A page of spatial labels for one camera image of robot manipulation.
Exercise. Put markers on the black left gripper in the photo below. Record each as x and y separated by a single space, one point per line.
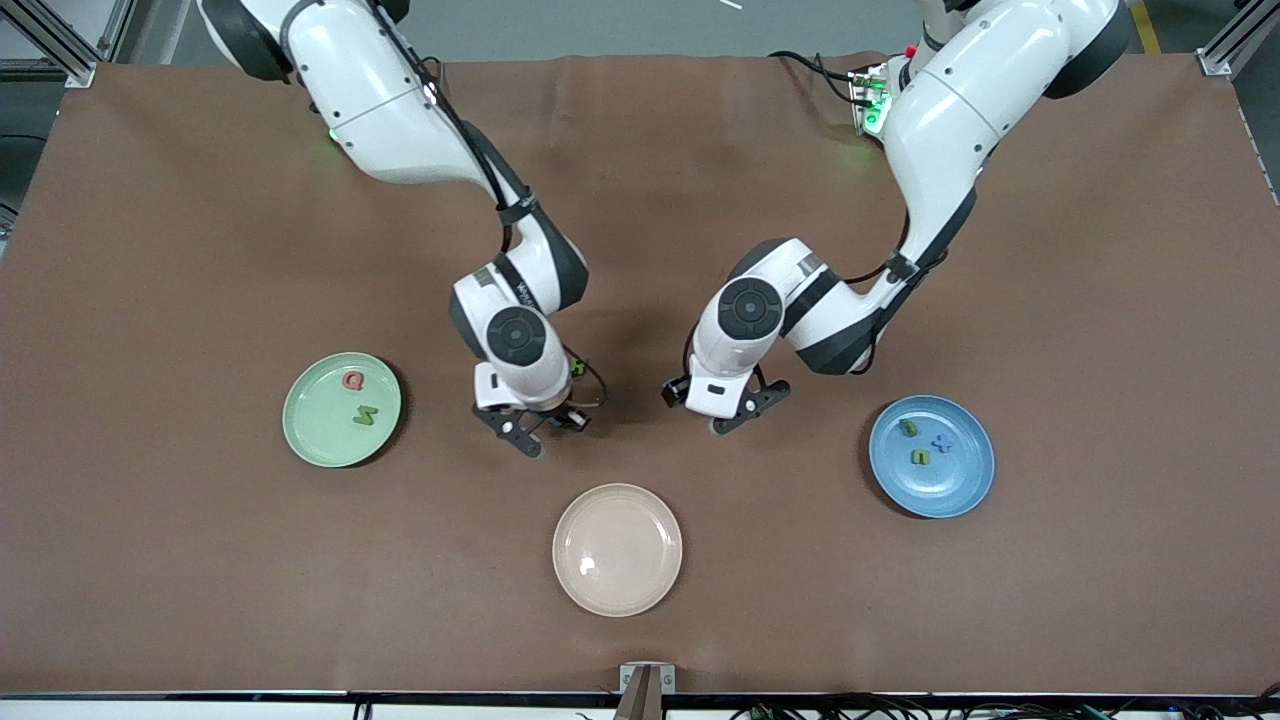
675 391

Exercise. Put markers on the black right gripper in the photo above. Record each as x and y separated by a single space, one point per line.
566 414

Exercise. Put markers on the green foam letter Z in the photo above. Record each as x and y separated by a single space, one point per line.
364 416

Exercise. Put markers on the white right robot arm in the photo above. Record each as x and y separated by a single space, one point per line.
380 100

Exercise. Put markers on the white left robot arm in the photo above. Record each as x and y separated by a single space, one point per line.
950 110

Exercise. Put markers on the left arm base control box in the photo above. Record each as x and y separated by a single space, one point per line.
872 100

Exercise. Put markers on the beige plate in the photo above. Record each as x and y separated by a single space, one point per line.
617 550

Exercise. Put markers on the green plate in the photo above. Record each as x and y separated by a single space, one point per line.
320 430

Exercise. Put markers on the blue plate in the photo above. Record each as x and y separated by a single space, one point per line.
960 490

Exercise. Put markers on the brown table mat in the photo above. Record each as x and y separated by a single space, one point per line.
200 550

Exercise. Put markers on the grey metal camera bracket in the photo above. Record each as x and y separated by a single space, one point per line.
628 680

